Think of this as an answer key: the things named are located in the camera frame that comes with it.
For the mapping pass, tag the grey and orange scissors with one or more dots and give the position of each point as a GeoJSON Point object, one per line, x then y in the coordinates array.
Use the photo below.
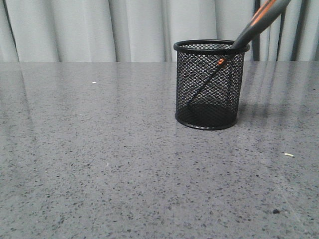
{"type": "Point", "coordinates": [261, 20]}

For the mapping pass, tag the black mesh pen cup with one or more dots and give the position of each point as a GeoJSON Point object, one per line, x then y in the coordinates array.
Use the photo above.
{"type": "Point", "coordinates": [208, 83]}

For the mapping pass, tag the grey pleated curtain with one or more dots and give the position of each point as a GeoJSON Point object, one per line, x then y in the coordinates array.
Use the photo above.
{"type": "Point", "coordinates": [114, 30]}

